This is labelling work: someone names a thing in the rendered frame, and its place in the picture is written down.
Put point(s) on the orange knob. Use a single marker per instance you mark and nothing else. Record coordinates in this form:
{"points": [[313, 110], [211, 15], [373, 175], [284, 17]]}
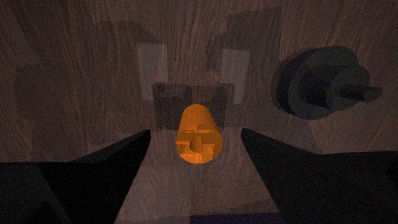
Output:
{"points": [[198, 140]]}

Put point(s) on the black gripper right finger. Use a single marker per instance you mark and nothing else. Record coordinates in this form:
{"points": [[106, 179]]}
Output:
{"points": [[302, 183]]}

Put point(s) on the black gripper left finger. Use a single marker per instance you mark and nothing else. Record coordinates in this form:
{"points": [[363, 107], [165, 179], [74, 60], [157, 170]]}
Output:
{"points": [[88, 190]]}

